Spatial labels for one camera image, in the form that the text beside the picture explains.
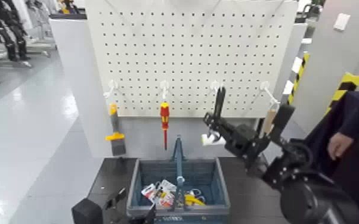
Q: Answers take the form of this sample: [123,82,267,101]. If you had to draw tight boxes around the red yellow screwdriver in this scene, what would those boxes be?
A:
[159,101,171,151]

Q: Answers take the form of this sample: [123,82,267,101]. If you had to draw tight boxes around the bare person hand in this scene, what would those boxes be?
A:
[327,132,355,161]

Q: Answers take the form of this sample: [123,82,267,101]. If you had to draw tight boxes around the white paper tag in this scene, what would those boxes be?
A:
[291,56,304,74]
[283,79,295,96]

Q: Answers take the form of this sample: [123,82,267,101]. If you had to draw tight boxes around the black humanoid robot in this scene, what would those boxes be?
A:
[0,0,30,62]

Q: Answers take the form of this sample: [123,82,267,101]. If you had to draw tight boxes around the grey handled scissors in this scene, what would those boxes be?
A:
[187,188,207,204]

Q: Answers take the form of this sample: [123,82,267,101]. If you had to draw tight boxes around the red white small package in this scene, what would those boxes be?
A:
[141,182,158,201]

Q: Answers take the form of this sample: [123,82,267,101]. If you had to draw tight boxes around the yellow curved tool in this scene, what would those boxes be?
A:
[184,194,206,207]

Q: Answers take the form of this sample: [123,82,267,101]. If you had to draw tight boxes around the yellow black hazard strip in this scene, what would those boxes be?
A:
[324,72,359,116]
[287,51,311,105]

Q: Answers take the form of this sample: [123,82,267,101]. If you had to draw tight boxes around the black adjustable wrench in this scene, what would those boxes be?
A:
[208,86,227,143]

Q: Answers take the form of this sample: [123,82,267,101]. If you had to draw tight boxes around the white perforated pegboard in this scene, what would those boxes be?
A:
[83,0,299,119]

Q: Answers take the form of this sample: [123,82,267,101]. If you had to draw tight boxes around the yellow black machine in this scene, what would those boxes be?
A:
[55,0,82,15]

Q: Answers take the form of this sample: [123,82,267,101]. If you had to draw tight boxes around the white wall switch plate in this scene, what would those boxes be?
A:
[333,12,351,32]

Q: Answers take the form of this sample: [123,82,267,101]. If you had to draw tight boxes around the yellow handled white paint roller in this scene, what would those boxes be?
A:
[200,131,227,147]

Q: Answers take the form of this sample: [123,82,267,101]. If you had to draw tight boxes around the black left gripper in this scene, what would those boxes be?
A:
[71,186,157,224]

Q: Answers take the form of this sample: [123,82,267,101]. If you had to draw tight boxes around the white pegboard hook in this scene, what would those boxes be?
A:
[209,79,224,95]
[103,79,119,100]
[259,80,281,107]
[159,79,171,101]

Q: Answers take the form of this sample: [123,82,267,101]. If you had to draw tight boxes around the dark equipment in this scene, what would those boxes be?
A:
[295,0,327,24]

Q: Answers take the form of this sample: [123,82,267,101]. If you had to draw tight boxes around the yellow handled putty scraper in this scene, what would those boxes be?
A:
[105,102,127,157]

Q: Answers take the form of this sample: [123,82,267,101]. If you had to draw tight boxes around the teal plastic crate grey rim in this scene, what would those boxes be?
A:
[126,157,231,223]

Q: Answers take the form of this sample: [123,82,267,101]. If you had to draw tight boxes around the orange white small package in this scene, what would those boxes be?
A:
[157,192,175,208]

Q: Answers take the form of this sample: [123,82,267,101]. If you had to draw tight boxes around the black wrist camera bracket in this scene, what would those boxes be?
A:
[271,104,296,143]

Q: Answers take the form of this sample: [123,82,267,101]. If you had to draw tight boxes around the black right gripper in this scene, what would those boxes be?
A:
[203,111,270,163]

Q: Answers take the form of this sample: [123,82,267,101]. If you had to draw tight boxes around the green trowel wooden handle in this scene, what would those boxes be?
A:
[259,103,279,140]

